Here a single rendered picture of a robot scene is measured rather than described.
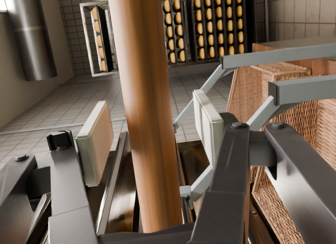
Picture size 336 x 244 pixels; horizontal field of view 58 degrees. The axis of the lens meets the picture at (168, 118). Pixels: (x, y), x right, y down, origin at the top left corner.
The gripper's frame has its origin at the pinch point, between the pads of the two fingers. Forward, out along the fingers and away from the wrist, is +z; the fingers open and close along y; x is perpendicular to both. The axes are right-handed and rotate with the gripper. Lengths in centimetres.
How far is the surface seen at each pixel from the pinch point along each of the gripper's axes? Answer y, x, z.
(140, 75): -0.2, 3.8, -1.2
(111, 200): -22, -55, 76
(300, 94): 28.3, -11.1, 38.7
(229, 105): 40, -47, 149
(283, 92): 24.9, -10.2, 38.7
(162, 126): 0.6, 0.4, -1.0
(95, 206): -34, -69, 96
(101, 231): -23, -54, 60
